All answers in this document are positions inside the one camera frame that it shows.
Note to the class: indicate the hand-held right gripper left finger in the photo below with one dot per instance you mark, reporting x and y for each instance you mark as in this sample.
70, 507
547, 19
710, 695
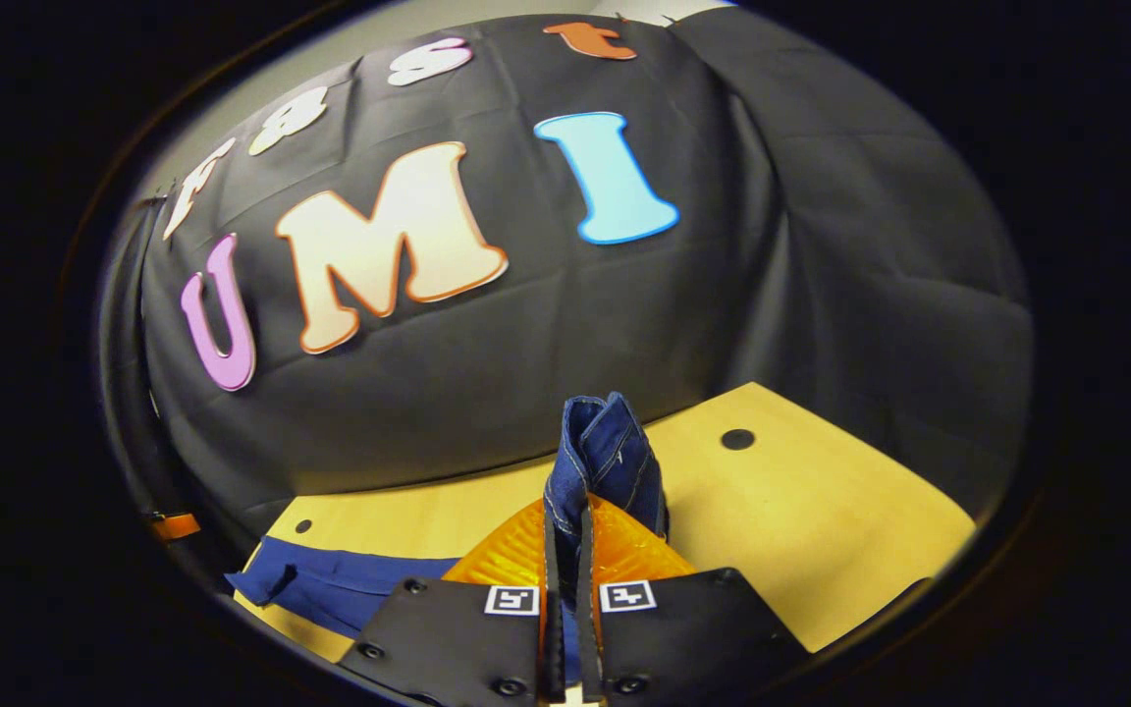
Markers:
448, 638

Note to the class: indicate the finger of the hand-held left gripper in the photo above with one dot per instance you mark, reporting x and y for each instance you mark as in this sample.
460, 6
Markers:
175, 526

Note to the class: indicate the black backdrop cloth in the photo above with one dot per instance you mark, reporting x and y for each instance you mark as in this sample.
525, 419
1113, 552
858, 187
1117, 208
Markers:
624, 324

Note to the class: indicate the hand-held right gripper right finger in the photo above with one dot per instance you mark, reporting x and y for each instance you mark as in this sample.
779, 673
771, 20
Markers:
693, 628

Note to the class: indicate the blue denim jeans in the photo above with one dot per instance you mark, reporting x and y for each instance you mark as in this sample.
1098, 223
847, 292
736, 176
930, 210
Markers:
605, 452

